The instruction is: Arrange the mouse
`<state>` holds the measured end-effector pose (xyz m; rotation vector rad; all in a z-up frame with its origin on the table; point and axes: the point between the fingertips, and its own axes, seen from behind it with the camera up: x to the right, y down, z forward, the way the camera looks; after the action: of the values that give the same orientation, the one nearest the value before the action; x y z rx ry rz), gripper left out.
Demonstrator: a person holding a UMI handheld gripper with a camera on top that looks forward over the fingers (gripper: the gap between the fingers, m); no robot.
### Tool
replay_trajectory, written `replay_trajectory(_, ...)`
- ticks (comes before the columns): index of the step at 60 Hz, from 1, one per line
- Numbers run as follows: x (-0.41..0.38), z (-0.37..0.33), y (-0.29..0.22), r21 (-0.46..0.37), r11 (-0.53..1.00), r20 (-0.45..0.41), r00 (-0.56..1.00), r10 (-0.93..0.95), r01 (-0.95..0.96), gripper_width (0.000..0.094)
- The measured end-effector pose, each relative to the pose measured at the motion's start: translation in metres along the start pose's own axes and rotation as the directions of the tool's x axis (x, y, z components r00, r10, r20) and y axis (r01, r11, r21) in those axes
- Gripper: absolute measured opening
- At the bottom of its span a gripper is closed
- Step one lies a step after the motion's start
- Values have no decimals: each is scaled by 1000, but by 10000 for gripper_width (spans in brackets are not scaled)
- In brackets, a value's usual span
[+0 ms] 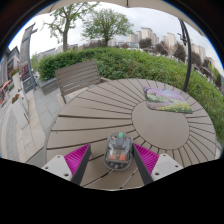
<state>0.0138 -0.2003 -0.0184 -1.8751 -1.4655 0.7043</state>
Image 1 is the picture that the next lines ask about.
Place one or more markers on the brown slatted outdoor chair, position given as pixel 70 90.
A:
pixel 77 76

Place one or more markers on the flower landscape print mouse pad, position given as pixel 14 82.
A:
pixel 165 100

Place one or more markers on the white planter with flowers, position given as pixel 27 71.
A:
pixel 19 111

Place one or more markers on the tall grey sign pillar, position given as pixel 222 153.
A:
pixel 26 56

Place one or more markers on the beige parasol canopy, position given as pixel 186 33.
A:
pixel 143 3

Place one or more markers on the full-crowned green tree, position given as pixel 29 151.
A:
pixel 106 24

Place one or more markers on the distant apartment buildings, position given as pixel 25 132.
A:
pixel 170 38

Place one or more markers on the transparent grey computer mouse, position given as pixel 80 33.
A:
pixel 118 151

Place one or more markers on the green hedge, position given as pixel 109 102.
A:
pixel 133 63

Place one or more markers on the dark curved parasol pole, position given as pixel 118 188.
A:
pixel 188 56

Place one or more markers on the thin-crowned tree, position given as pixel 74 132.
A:
pixel 65 35

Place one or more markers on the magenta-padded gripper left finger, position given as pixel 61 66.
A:
pixel 76 159

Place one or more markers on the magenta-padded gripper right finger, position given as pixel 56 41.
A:
pixel 148 160

